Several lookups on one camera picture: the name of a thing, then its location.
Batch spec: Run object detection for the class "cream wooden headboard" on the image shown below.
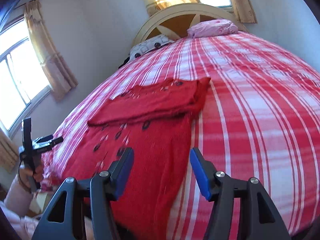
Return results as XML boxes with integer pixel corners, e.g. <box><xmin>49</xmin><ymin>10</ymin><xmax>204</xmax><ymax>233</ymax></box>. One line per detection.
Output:
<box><xmin>132</xmin><ymin>3</ymin><xmax>248</xmax><ymax>46</ymax></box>

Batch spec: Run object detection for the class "red knitted sweater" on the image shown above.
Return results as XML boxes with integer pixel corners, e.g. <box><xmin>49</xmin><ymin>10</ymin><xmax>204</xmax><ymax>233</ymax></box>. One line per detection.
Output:
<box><xmin>43</xmin><ymin>77</ymin><xmax>210</xmax><ymax>239</ymax></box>

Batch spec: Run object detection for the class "pink pillow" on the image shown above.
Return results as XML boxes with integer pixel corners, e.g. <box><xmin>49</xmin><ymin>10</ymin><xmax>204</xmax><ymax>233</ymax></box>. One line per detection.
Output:
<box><xmin>187</xmin><ymin>19</ymin><xmax>239</xmax><ymax>38</ymax></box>

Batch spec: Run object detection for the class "yellow curtain right panel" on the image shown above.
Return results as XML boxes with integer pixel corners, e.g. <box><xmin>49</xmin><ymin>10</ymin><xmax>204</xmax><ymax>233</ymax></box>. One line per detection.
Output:
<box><xmin>231</xmin><ymin>0</ymin><xmax>257</xmax><ymax>24</ymax></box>

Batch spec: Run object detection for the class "pink sleeved left forearm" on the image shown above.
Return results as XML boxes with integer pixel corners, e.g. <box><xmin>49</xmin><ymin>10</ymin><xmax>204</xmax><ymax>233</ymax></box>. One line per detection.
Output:
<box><xmin>1</xmin><ymin>175</ymin><xmax>33</xmax><ymax>217</ymax></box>

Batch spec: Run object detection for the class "person left hand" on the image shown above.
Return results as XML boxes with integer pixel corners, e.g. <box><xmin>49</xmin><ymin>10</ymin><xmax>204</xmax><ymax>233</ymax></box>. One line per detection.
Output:
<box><xmin>17</xmin><ymin>164</ymin><xmax>44</xmax><ymax>192</ymax></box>

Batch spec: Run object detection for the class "side window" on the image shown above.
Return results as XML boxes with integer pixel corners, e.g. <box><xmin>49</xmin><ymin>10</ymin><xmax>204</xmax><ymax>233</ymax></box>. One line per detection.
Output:
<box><xmin>1</xmin><ymin>18</ymin><xmax>50</xmax><ymax>137</ymax></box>

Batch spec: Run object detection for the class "beige side window curtain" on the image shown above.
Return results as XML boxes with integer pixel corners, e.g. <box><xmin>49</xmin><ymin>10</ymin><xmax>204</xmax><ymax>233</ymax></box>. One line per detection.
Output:
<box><xmin>23</xmin><ymin>0</ymin><xmax>78</xmax><ymax>101</ymax></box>

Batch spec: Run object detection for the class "black item beside bed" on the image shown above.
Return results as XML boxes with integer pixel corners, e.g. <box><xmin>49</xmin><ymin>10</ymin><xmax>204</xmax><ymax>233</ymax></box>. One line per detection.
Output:
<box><xmin>118</xmin><ymin>57</ymin><xmax>130</xmax><ymax>69</ymax></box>

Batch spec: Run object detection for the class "white black patterned pillow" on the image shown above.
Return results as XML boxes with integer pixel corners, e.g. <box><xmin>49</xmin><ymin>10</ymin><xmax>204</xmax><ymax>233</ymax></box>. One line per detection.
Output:
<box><xmin>129</xmin><ymin>34</ymin><xmax>174</xmax><ymax>62</ymax></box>

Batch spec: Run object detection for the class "red white plaid bedsheet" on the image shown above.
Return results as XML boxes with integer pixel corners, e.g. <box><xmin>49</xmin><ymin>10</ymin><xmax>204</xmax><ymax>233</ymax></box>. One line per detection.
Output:
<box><xmin>43</xmin><ymin>32</ymin><xmax>319</xmax><ymax>239</ymax></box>

